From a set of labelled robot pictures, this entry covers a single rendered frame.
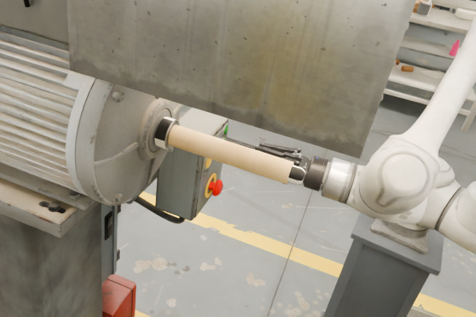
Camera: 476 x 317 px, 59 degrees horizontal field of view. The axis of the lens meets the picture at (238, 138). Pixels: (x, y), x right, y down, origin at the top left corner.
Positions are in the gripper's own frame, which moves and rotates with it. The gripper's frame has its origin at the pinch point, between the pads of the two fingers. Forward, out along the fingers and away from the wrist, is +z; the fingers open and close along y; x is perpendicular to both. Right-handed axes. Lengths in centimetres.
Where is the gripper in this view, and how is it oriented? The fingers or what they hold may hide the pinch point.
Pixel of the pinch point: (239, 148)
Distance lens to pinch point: 96.8
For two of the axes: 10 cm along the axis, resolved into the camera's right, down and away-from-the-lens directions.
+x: 1.5, -8.6, -4.9
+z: -9.3, -2.9, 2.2
